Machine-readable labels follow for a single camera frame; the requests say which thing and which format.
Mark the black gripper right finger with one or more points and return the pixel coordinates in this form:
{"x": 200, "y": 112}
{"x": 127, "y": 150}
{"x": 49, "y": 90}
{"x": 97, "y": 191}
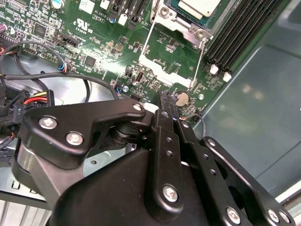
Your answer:
{"x": 204, "y": 160}

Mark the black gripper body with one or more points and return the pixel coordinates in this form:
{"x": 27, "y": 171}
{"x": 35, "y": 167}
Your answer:
{"x": 105, "y": 200}

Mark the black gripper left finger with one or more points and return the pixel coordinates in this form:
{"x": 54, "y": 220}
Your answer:
{"x": 70, "y": 117}

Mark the metal socket cover frame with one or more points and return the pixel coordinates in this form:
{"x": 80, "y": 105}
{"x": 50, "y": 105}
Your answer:
{"x": 175, "y": 78}

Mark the silver CPU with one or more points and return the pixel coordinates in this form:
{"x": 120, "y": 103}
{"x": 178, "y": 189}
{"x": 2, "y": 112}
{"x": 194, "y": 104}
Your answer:
{"x": 200, "y": 7}

